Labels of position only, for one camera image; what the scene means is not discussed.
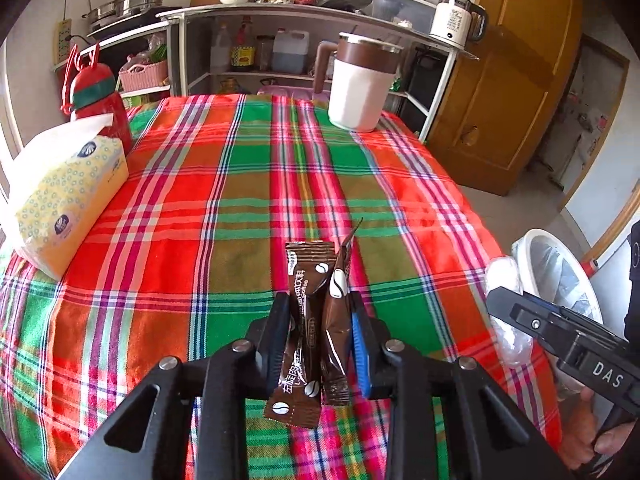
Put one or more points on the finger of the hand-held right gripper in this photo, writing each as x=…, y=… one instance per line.
x=525, y=320
x=540, y=305

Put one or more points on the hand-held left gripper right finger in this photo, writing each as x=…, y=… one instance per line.
x=361, y=355

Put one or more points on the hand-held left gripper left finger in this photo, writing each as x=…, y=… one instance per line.
x=272, y=340

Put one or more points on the white trash bin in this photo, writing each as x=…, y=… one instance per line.
x=550, y=270

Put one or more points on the clear plastic wrap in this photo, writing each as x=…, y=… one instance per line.
x=505, y=275

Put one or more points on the person's right hand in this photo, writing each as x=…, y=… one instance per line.
x=575, y=430

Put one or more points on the red plastic object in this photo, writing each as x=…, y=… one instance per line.
x=590, y=267

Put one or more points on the plaid tablecloth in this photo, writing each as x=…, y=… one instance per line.
x=200, y=200

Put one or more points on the wooden door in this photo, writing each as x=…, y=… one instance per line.
x=520, y=60

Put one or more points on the pink plastic stool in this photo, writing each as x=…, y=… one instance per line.
x=285, y=91

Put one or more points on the yellow tissue pack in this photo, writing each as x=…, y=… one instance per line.
x=65, y=195

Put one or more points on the yellow oil bottle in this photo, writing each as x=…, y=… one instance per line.
x=234, y=86

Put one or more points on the white pitcher with brown lid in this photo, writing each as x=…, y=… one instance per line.
x=357, y=92

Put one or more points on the dark glass jar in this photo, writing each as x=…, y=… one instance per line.
x=264, y=55

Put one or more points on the white plastic jug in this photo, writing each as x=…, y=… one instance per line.
x=290, y=55

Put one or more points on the yellow label sauce bottle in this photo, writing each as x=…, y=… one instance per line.
x=242, y=52

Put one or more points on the clear plastic bottle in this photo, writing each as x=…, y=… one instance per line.
x=220, y=52

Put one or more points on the pink woven basket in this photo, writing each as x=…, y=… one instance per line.
x=142, y=77

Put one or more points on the white electric kettle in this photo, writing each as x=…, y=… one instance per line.
x=452, y=22

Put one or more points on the red water bottle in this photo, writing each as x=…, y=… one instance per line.
x=100, y=95

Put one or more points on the clear plastic container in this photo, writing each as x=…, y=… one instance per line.
x=405, y=12

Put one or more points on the metal shelf unit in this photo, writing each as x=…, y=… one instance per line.
x=310, y=12

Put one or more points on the steel steamer pot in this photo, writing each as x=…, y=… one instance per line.
x=125, y=5

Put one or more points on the yellow power strip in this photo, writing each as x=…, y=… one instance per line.
x=62, y=40

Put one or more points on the window frame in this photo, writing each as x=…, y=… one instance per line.
x=10, y=125

